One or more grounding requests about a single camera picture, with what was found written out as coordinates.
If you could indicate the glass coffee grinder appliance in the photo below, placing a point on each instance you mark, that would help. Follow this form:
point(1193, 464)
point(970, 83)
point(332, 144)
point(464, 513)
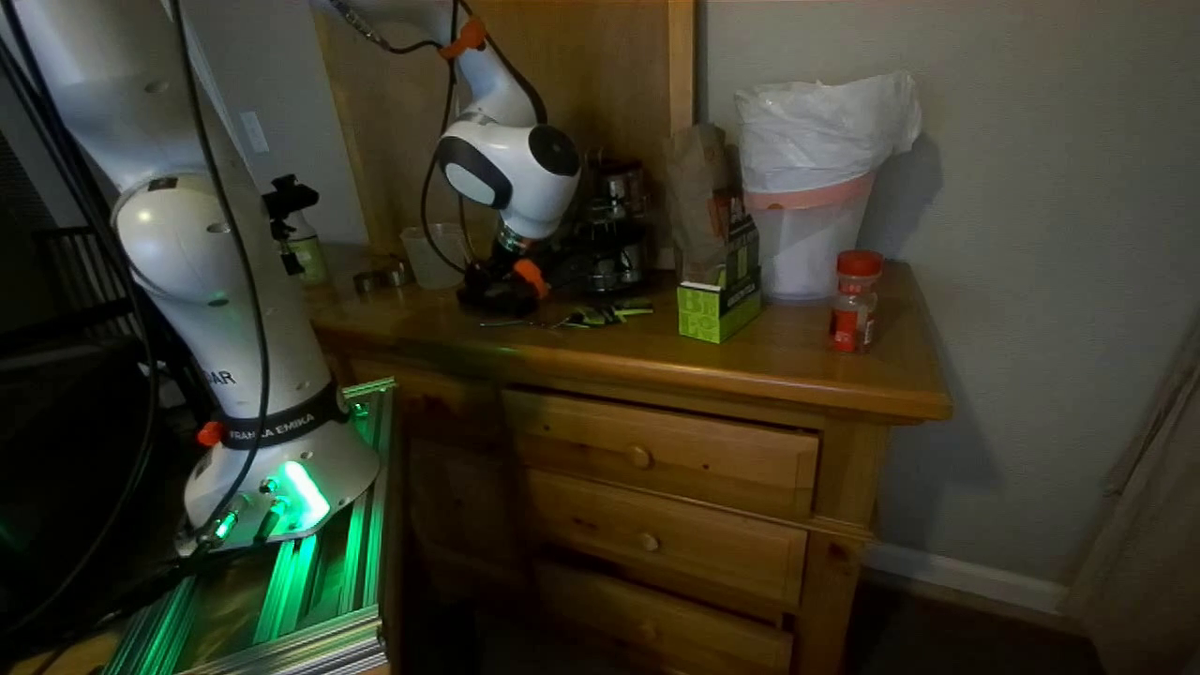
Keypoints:
point(604, 246)

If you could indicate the wooden dresser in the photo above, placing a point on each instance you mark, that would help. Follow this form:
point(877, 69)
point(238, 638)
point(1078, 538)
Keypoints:
point(698, 506)

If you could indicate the black tripod camera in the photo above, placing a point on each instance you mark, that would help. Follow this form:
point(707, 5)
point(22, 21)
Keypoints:
point(299, 243)

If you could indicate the green cardboard box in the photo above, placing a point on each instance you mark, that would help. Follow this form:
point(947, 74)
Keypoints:
point(717, 310)

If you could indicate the orange lidded spice jar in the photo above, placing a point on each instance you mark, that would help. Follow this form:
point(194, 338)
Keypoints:
point(857, 301)

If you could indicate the white lined trash bin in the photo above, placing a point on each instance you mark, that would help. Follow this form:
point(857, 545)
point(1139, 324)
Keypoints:
point(809, 155)

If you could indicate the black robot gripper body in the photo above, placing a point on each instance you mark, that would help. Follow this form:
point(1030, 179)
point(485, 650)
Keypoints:
point(508, 281)

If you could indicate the green tea bag packet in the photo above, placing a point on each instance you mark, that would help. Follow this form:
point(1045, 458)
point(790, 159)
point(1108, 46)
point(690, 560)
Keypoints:
point(587, 321)
point(629, 310)

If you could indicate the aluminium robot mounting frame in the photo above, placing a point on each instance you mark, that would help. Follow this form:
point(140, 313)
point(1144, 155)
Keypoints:
point(312, 606)

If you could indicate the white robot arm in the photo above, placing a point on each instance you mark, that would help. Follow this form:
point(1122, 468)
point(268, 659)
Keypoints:
point(198, 235)

